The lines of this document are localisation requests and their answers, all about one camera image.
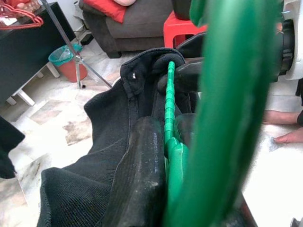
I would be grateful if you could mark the black shirt green logo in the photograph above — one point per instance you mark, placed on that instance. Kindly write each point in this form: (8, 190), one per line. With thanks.
(9, 146)
(106, 118)

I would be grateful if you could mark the person bare foot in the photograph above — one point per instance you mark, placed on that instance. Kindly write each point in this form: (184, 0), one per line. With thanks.
(291, 138)
(279, 117)

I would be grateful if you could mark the pink cat face pillow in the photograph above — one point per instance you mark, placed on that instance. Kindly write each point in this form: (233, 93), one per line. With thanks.
(124, 2)

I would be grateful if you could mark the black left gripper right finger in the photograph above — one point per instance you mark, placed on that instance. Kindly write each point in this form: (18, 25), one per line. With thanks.
(184, 127)

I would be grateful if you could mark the red plastic hanger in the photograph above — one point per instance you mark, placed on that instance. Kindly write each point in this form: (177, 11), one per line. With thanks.
(40, 22)

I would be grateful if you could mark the dark brown sofa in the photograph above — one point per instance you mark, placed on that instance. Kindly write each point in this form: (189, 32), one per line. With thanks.
(142, 26)

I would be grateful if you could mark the red plastic stool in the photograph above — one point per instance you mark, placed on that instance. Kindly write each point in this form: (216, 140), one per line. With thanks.
(180, 28)

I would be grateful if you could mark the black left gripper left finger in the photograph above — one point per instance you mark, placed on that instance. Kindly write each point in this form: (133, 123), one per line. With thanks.
(142, 177)

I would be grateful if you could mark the green plastic hanger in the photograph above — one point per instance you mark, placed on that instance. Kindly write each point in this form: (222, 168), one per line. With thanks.
(225, 94)

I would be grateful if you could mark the black TV console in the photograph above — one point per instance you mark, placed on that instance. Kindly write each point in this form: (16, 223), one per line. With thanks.
(28, 59)

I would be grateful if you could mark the red bin teal liner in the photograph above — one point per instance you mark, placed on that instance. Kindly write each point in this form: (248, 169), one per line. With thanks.
(71, 73)

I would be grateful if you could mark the red gold figurine statue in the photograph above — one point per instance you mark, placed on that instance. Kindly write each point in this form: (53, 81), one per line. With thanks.
(23, 3)

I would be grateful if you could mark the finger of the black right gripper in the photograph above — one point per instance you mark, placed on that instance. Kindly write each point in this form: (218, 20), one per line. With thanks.
(191, 71)
(187, 86)

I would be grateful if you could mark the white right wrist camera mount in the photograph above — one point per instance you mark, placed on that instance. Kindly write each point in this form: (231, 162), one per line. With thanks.
(298, 47)

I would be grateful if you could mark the red cushion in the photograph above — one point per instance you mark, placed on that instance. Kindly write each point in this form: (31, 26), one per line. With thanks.
(111, 9)

